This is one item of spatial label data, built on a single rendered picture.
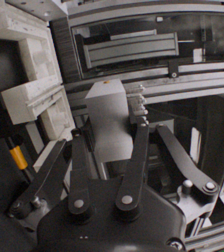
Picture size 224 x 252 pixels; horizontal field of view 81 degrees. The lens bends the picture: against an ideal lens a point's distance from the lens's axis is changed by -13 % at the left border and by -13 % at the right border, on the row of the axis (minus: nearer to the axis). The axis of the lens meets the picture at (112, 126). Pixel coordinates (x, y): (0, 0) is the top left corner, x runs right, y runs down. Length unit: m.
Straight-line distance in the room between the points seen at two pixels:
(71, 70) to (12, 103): 0.21
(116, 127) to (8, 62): 0.20
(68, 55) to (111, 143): 0.25
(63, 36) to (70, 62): 0.06
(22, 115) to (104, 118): 0.10
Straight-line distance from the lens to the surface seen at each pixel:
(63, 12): 0.30
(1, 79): 0.25
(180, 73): 0.42
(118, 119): 0.19
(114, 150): 0.21
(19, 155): 0.27
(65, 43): 0.39
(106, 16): 0.39
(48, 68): 0.32
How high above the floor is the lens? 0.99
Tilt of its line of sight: 4 degrees down
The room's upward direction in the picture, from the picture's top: 81 degrees clockwise
